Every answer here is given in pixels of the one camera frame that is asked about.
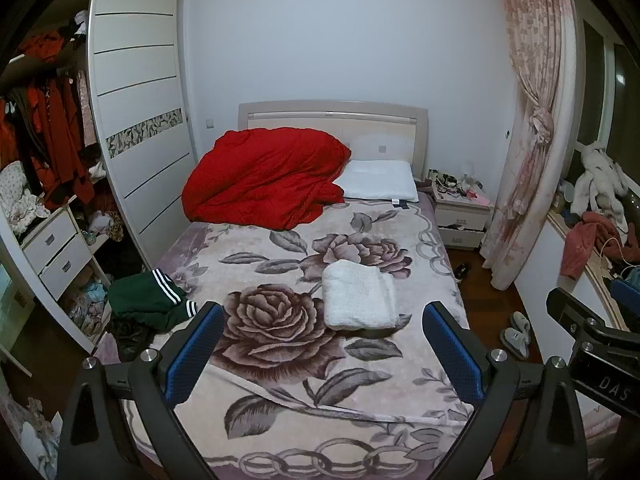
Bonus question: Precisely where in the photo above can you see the red folded clothes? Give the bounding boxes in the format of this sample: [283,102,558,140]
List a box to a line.
[22,32,68,64]

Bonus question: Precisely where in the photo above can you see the beige bed headboard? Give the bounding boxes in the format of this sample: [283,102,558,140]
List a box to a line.
[238,101,430,183]

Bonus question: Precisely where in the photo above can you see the white bay window ledge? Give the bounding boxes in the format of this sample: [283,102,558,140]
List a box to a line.
[515,210,640,411]

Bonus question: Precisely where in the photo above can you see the floral printed blanket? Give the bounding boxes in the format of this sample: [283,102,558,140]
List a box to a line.
[92,195,496,480]

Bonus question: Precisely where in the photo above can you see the white nightstand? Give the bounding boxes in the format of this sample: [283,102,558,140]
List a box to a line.
[431,180,496,251]

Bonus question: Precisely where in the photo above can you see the white plush toy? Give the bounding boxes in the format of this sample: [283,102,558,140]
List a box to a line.
[570,141,628,216]

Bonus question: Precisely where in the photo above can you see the black plastic bag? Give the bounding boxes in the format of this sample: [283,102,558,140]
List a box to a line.
[107,317,151,361]

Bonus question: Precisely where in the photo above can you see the white wardrobe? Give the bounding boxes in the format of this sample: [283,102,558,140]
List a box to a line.
[0,0,198,376]

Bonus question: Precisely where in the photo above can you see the pink red garment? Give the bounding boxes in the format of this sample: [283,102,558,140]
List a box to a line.
[559,211,623,280]

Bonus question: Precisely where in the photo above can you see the white wardrobe drawer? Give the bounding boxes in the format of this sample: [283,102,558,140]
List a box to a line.
[22,210,83,273]
[40,235,97,301]

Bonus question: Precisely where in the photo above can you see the row of hanging clothes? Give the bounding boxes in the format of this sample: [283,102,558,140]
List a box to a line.
[0,70,101,211]

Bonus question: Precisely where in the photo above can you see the white pillow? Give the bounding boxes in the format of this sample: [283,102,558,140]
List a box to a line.
[332,160,420,205]

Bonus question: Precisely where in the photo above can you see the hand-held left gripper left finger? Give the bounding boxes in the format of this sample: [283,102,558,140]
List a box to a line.
[56,301,226,480]

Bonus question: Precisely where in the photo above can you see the dark window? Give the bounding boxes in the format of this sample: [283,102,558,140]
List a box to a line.
[570,0,640,171]

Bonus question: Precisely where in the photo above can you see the pale crumpled cloth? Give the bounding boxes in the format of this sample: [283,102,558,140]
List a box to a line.
[0,390,61,476]

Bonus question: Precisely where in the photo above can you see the clutter of small nightstand items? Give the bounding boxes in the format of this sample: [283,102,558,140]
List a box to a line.
[432,167,490,206]

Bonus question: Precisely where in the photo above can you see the white towel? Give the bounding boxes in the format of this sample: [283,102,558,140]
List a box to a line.
[321,260,399,332]

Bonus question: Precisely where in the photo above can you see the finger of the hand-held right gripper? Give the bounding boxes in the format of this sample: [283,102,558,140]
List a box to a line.
[611,277,640,311]
[546,287,626,348]

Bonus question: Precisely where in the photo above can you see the pile of pastel clothes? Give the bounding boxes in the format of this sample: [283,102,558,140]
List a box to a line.
[65,280,112,337]

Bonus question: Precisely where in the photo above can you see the green garment with white stripes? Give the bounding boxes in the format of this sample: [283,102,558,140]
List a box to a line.
[107,268,198,332]

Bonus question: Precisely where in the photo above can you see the red quilt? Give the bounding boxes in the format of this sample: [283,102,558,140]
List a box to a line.
[181,128,352,231]

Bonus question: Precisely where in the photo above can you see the pink floral curtain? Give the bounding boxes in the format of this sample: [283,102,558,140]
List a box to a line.
[480,0,576,291]

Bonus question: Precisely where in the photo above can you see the pile of clothes with leopard print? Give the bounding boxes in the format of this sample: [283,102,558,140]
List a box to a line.
[82,195,126,246]

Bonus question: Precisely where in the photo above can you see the pile of pale floral clothes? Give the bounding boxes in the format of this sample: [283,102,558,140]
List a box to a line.
[0,160,51,236]

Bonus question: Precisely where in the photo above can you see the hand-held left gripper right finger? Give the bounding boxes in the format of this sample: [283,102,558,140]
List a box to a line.
[422,301,588,480]

